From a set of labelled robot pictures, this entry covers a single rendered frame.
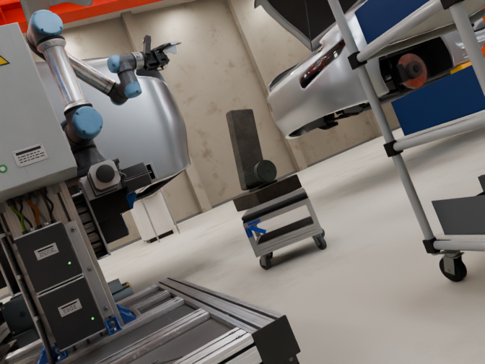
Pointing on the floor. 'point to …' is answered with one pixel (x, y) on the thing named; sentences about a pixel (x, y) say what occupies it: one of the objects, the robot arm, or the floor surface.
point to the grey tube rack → (428, 107)
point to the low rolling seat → (312, 227)
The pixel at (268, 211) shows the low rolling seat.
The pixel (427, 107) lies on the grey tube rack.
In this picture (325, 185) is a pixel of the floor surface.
